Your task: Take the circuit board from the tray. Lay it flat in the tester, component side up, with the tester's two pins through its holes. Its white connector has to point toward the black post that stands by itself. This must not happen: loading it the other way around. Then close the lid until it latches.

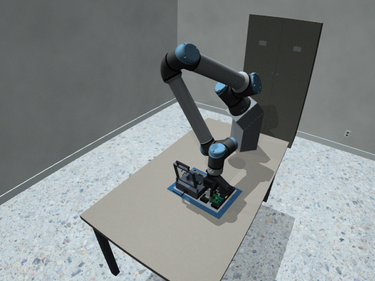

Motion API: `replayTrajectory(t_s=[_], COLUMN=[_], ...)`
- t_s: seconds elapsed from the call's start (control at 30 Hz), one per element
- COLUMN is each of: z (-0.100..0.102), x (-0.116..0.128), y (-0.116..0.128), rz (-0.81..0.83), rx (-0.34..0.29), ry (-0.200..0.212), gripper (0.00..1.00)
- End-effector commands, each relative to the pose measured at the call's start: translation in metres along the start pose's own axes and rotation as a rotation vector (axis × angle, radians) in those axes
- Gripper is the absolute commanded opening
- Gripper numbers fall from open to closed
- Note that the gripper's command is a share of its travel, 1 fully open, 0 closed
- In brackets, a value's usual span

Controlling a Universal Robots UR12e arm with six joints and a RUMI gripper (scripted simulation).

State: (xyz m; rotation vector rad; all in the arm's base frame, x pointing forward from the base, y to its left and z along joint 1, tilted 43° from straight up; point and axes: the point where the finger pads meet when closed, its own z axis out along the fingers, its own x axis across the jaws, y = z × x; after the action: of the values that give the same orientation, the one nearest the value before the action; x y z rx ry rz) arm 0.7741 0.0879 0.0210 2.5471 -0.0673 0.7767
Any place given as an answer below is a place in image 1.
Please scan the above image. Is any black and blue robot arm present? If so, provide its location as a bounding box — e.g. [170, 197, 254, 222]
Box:
[160, 43, 262, 176]

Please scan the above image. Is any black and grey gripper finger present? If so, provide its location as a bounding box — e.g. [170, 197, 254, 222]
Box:
[215, 186, 221, 195]
[205, 187, 215, 203]

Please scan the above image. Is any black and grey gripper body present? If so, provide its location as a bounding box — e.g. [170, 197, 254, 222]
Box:
[203, 170, 220, 190]

